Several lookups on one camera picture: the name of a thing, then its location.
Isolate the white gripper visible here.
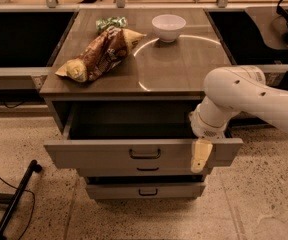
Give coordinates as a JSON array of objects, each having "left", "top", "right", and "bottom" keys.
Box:
[{"left": 189, "top": 97, "right": 239, "bottom": 173}]

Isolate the grey top drawer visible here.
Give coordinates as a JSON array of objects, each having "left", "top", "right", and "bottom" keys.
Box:
[{"left": 43, "top": 108, "right": 244, "bottom": 170}]

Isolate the grey drawer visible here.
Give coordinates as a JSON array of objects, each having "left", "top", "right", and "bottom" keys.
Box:
[
  {"left": 43, "top": 108, "right": 244, "bottom": 170},
  {"left": 77, "top": 166, "right": 211, "bottom": 177},
  {"left": 86, "top": 183, "right": 205, "bottom": 200}
]

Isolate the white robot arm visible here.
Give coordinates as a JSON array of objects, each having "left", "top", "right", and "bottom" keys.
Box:
[{"left": 189, "top": 66, "right": 288, "bottom": 173}]

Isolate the grey bottom drawer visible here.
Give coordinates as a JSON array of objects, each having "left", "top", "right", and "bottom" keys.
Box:
[{"left": 86, "top": 183, "right": 205, "bottom": 200}]

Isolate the grey drawer cabinet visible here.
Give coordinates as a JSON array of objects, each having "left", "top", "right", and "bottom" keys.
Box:
[{"left": 41, "top": 9, "right": 230, "bottom": 186}]

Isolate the grey middle drawer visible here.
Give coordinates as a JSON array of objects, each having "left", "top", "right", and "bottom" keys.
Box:
[{"left": 77, "top": 166, "right": 211, "bottom": 177}]

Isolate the white bowl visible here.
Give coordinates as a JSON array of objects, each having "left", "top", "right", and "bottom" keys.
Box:
[{"left": 152, "top": 14, "right": 186, "bottom": 43}]

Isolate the brown chip bag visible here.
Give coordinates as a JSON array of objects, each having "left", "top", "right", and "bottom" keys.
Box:
[{"left": 55, "top": 26, "right": 145, "bottom": 83}]

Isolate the green snack bag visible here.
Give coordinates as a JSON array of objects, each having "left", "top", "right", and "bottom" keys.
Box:
[{"left": 96, "top": 16, "right": 128, "bottom": 34}]

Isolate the black stand leg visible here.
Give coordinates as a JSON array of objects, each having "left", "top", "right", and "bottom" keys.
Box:
[{"left": 0, "top": 160, "right": 42, "bottom": 240}]

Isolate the black floor cable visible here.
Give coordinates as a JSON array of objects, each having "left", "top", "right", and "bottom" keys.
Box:
[{"left": 0, "top": 151, "right": 37, "bottom": 240}]

